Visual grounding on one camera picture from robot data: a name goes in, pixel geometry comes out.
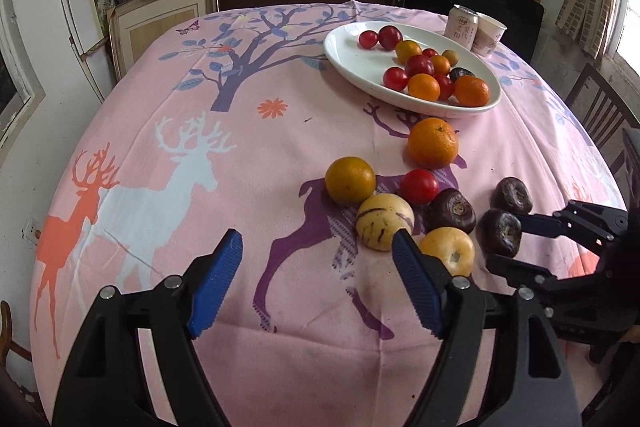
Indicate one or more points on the printed paper cup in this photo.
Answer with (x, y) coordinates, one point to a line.
(490, 37)

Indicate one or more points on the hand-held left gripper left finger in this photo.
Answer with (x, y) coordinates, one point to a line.
(215, 287)

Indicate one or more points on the framed beige panel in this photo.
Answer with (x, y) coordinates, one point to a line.
(160, 27)

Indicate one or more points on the small yellow cherry tomato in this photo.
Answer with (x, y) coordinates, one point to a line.
(450, 56)

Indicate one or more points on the slatted wooden chair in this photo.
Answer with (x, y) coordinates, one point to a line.
(600, 107)

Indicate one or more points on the white wall socket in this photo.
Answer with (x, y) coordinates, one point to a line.
(31, 227)

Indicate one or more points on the pale drink can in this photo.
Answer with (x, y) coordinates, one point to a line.
(461, 27)

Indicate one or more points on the white oval plate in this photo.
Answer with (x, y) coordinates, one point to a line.
(360, 67)

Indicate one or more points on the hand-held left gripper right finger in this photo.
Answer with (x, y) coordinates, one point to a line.
(417, 287)

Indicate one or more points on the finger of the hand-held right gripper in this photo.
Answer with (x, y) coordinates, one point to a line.
(520, 272)
(540, 225)

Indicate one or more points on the small orange cherry tomato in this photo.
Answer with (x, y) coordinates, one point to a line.
(440, 65)

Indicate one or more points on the white leaning board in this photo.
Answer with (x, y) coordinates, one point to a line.
(80, 7)

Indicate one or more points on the dark water chestnut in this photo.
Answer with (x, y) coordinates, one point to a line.
(511, 195)
(461, 73)
(501, 232)
(450, 209)

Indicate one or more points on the bright side window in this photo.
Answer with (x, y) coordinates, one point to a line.
(630, 22)

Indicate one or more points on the pale yellow pepino melon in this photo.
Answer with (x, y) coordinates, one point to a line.
(385, 222)
(446, 250)

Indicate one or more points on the white framed window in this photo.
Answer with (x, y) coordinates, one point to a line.
(15, 77)

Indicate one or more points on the pink deer print tablecloth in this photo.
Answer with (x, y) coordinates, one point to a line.
(200, 117)

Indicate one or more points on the red cherry tomato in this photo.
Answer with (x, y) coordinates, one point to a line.
(443, 86)
(419, 186)
(390, 36)
(429, 53)
(395, 78)
(368, 38)
(419, 65)

